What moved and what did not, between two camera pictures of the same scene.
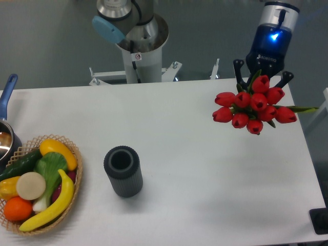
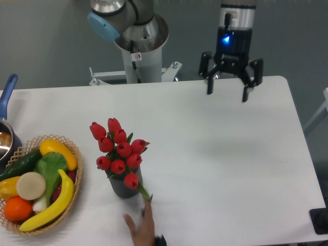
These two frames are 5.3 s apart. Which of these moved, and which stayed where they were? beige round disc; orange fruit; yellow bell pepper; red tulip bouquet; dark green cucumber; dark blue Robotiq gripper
Moved: dark blue Robotiq gripper; red tulip bouquet
Stayed: orange fruit; beige round disc; dark green cucumber; yellow bell pepper
